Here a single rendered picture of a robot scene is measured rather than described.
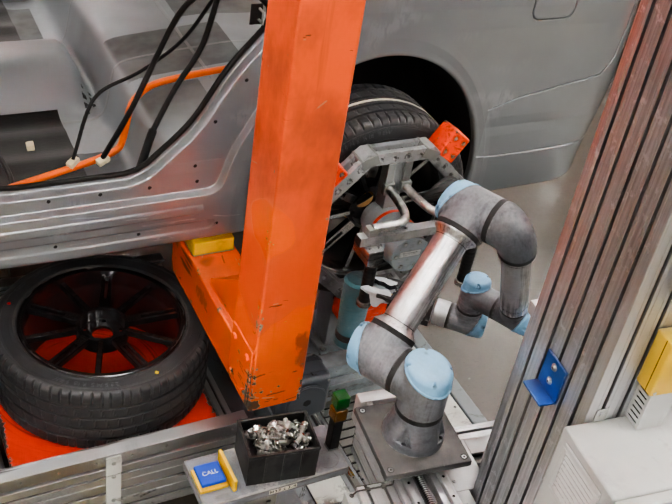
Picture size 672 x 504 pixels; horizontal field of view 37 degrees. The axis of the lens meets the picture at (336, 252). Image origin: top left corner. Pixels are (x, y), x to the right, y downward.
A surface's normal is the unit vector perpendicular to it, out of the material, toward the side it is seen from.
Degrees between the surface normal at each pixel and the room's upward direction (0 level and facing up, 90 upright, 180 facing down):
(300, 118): 90
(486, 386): 0
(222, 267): 0
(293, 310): 90
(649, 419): 90
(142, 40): 6
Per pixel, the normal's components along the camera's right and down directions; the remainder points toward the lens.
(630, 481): 0.14, -0.79
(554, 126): 0.44, 0.59
